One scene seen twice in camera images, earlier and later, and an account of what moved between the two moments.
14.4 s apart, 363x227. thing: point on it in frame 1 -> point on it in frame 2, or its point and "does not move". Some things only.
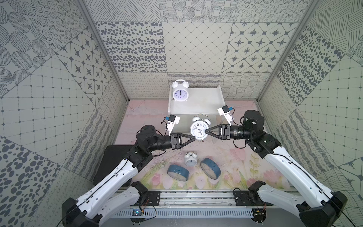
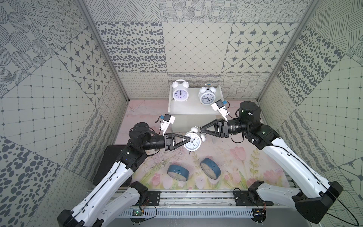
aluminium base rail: x=199 y=204 does not move
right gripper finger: x=213 y=135 does not move
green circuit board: x=137 y=213 does not move
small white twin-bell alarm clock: x=191 y=159 -> x=196 y=137
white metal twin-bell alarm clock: x=200 y=123 -> x=207 y=94
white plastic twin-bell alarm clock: x=180 y=90 does not move
